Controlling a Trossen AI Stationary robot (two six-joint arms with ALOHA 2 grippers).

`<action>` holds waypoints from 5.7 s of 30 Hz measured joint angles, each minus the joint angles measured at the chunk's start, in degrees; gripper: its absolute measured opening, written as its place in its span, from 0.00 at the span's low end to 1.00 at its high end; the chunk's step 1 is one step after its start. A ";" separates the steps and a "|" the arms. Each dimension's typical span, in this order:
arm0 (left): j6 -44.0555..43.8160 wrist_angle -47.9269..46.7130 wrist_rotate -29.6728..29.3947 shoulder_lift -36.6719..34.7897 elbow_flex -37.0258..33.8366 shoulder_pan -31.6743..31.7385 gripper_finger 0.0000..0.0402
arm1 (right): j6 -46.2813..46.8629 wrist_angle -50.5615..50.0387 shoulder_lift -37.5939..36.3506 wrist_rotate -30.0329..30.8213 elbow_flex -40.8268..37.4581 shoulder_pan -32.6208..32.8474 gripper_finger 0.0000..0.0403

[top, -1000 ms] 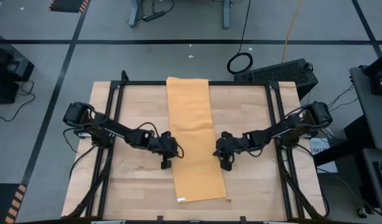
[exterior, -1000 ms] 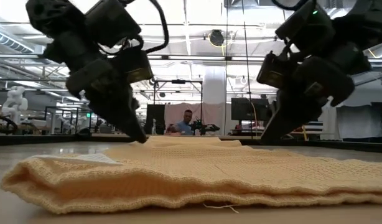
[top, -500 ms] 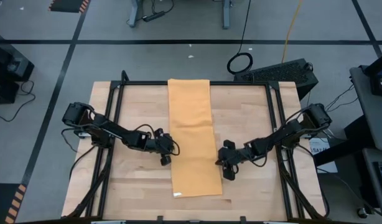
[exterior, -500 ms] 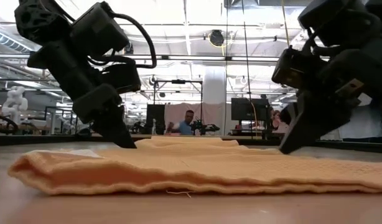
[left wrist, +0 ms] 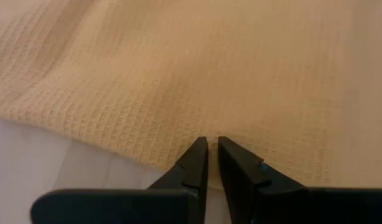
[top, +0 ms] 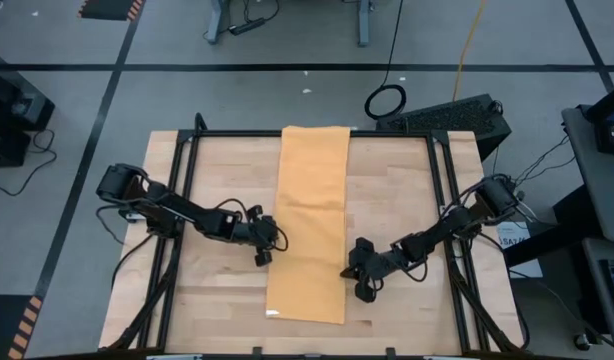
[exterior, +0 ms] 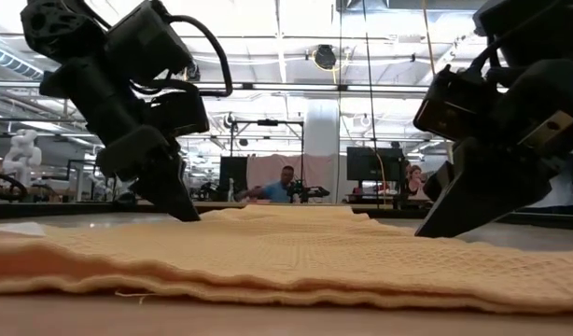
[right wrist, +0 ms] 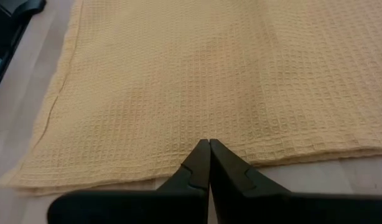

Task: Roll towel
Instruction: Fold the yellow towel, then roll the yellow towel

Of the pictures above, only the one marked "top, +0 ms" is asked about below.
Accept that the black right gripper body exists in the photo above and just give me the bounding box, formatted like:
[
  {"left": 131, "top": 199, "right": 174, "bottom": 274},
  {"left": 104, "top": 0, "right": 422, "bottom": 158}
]
[{"left": 348, "top": 237, "right": 411, "bottom": 305}]

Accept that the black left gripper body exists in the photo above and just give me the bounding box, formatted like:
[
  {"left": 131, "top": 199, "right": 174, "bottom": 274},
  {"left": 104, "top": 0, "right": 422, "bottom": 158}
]
[{"left": 234, "top": 203, "right": 288, "bottom": 268}]

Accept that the orange waffle weave towel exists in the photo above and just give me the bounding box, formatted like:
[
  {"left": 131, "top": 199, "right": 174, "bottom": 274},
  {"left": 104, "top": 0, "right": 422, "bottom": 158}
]
[{"left": 265, "top": 125, "right": 352, "bottom": 325}]

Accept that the white paper sign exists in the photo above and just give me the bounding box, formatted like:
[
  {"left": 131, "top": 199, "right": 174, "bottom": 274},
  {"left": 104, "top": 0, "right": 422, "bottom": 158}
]
[{"left": 496, "top": 221, "right": 544, "bottom": 280}]

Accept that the black computer tower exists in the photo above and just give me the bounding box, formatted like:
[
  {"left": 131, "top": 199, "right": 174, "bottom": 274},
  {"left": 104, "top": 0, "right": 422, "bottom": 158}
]
[{"left": 375, "top": 93, "right": 513, "bottom": 162}]

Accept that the black table support leg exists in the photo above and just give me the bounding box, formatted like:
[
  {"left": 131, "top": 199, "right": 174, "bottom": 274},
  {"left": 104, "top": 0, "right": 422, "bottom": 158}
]
[{"left": 501, "top": 184, "right": 603, "bottom": 269}]

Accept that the black power strip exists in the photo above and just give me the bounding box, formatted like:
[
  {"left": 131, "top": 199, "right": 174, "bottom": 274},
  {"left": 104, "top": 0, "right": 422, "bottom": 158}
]
[{"left": 228, "top": 17, "right": 267, "bottom": 37}]

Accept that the grey desk leg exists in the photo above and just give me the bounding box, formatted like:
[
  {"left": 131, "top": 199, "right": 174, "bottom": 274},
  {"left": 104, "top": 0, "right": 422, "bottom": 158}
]
[
  {"left": 356, "top": 0, "right": 374, "bottom": 48},
  {"left": 204, "top": 0, "right": 233, "bottom": 45}
]

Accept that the grey side table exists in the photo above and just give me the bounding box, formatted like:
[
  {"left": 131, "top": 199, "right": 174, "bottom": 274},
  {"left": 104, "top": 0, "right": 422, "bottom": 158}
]
[
  {"left": 561, "top": 104, "right": 614, "bottom": 244},
  {"left": 581, "top": 237, "right": 614, "bottom": 351}
]

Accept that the black orange hazard mat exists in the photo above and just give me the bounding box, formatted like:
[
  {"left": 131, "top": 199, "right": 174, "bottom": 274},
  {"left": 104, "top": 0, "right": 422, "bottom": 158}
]
[
  {"left": 76, "top": 0, "right": 146, "bottom": 22},
  {"left": 0, "top": 294, "right": 44, "bottom": 360}
]

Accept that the black monitor with lit screen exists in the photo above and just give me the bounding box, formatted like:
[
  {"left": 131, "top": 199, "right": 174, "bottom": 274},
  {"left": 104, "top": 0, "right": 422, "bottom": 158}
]
[{"left": 585, "top": 79, "right": 614, "bottom": 157}]

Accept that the black equipment stack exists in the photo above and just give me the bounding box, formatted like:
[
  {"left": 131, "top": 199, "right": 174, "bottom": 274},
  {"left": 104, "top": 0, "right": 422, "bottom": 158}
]
[{"left": 0, "top": 47, "right": 57, "bottom": 169}]

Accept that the black aluminium table frame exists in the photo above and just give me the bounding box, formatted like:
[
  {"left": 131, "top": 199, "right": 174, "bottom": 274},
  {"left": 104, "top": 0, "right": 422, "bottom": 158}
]
[{"left": 106, "top": 113, "right": 531, "bottom": 357}]

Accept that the black hanging cable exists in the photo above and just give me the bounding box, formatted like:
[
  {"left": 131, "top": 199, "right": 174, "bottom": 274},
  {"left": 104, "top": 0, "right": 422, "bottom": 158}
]
[{"left": 363, "top": 0, "right": 408, "bottom": 122}]

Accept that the yellow hanging cable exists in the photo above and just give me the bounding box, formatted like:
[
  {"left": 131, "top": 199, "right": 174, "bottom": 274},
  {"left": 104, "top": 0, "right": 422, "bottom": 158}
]
[{"left": 451, "top": 0, "right": 488, "bottom": 101}]

